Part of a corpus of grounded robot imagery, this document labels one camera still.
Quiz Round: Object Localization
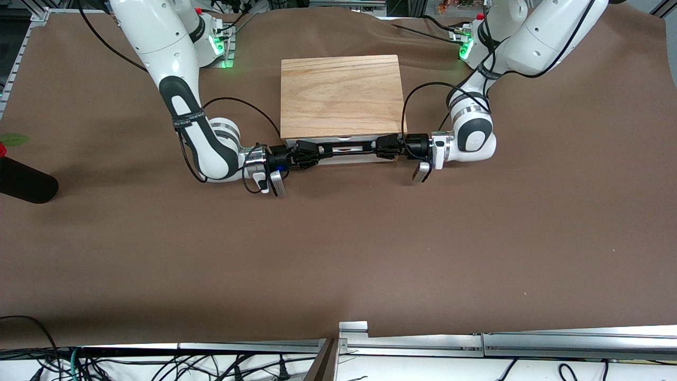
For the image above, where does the white-fronted wooden drawer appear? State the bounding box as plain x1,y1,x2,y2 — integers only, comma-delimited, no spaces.
286,134,403,154

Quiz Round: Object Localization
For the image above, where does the black metal drawer handle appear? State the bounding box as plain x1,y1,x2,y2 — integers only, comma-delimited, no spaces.
316,140,382,157

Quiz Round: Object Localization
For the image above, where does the wooden drawer cabinet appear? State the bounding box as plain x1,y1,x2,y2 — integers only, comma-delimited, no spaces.
280,55,408,167

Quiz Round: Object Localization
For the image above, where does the brown table cover sheet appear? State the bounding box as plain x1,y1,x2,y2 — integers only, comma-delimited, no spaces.
0,5,677,351

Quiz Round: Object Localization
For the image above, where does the grey-brown diagonal bar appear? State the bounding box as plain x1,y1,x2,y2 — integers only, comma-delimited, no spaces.
303,339,340,381

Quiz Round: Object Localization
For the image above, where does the black cylindrical vase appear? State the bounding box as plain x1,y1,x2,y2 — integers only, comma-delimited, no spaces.
0,157,59,205

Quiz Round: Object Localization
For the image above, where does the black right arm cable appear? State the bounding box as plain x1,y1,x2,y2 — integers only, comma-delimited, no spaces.
78,0,282,194

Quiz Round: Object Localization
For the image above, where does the black cable on cover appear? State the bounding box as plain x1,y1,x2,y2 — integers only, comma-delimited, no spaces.
390,14,460,39

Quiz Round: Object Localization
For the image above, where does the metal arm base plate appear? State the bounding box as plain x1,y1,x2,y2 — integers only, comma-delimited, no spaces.
197,24,235,69

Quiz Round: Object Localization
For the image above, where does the notched aluminium rail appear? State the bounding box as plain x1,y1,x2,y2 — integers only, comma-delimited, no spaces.
338,321,485,359

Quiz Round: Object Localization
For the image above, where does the thin aluminium rail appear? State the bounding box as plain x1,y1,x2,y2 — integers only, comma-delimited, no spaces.
177,339,330,355

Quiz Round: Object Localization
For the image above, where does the tangled black cable bundle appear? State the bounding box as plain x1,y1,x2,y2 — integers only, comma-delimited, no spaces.
0,349,319,381

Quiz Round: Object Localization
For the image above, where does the long aluminium rail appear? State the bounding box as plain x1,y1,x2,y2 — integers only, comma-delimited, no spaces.
482,324,677,362

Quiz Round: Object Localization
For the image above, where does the perforated metal side rail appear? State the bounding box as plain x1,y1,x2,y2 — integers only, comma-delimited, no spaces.
0,7,51,120

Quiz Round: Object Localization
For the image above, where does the black looping cable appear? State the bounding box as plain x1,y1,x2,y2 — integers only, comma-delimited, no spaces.
0,315,62,381

